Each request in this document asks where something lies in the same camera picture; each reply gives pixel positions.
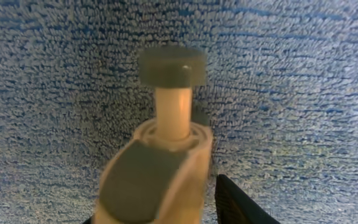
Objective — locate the white pipette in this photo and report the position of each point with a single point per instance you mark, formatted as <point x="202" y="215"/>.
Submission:
<point x="154" y="174"/>

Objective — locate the blue cloth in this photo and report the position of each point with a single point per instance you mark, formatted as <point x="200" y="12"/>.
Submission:
<point x="42" y="93"/>

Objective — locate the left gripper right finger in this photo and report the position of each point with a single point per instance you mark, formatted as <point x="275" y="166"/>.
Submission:
<point x="238" y="205"/>

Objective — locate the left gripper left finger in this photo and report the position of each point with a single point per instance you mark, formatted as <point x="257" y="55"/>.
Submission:
<point x="87" y="221"/>

